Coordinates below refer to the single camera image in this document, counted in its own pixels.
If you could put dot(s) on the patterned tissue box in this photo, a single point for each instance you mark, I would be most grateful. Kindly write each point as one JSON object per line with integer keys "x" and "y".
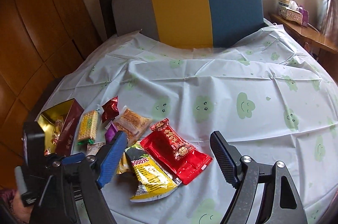
{"x": 290, "y": 15}

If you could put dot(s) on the green yellow cracker packet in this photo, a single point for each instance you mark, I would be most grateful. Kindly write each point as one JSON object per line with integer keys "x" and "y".
{"x": 88, "y": 126}

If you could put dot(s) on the large yellow black snack packet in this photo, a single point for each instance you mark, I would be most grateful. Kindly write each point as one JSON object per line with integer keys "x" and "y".
{"x": 150, "y": 176}

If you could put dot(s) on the purple snack packet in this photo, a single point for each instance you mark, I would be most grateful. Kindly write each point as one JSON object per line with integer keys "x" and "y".
{"x": 111, "y": 133}

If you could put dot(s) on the red gold candy packet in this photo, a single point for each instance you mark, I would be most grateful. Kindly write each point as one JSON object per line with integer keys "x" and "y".
{"x": 173, "y": 139}

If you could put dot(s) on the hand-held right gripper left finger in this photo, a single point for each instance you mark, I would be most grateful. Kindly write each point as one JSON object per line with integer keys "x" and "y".
{"x": 113, "y": 158}

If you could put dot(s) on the wooden nightstand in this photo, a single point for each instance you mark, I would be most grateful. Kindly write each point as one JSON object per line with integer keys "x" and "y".
{"x": 303, "y": 33}

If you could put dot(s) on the wooden wardrobe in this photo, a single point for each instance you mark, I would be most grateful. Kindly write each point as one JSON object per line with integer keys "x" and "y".
{"x": 39, "y": 28}

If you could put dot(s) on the dark red snack packet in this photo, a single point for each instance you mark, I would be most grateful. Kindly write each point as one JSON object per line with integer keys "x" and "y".
{"x": 109, "y": 109}

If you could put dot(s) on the small purple packet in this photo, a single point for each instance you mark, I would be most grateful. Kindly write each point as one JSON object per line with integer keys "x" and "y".
{"x": 304, "y": 18}

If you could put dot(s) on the grey yellow blue headboard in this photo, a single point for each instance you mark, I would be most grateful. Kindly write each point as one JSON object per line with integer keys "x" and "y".
{"x": 179, "y": 7}

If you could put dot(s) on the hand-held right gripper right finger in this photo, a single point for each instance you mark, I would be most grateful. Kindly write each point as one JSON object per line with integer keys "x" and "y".
{"x": 221, "y": 154}

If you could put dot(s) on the white snack packet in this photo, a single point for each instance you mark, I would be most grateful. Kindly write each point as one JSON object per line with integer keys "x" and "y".
{"x": 93, "y": 148}

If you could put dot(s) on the cloud print plastic sheet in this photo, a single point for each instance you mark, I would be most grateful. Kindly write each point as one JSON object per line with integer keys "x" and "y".
{"x": 211, "y": 86}

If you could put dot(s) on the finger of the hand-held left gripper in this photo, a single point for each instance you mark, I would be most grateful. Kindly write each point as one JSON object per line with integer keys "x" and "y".
{"x": 74, "y": 158}

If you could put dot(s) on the gold patterned snack packet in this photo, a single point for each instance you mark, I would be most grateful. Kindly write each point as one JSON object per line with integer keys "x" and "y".
{"x": 56, "y": 126}

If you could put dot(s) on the dark bed post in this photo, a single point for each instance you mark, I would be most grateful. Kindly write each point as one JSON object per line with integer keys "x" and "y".
{"x": 105, "y": 12}

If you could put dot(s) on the maroon gift box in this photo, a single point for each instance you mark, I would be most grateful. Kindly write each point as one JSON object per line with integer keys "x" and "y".
{"x": 70, "y": 129}

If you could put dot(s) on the small golden snack packet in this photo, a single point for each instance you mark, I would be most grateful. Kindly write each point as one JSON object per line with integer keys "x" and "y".
{"x": 122, "y": 164}

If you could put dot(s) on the clear orange pastry packet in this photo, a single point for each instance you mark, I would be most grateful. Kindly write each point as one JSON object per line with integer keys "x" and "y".
{"x": 133, "y": 122}

